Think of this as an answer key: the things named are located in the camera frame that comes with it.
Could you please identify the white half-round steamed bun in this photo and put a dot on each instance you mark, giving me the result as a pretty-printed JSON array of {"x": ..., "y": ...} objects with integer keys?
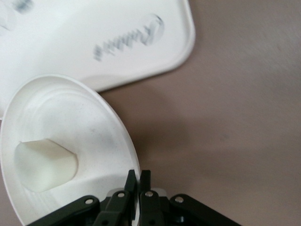
[{"x": 44, "y": 164}]

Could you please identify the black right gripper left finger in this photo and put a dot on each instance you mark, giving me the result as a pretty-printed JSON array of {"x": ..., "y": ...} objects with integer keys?
[{"x": 113, "y": 209}]

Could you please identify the cream tray with bear drawing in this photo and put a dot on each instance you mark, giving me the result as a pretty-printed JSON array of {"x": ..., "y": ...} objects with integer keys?
[{"x": 94, "y": 30}]

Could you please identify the cream round plate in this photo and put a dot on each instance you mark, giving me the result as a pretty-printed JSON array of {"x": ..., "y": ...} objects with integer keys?
[{"x": 70, "y": 113}]

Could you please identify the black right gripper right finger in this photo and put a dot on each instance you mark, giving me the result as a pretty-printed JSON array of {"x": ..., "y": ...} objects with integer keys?
[{"x": 155, "y": 209}]

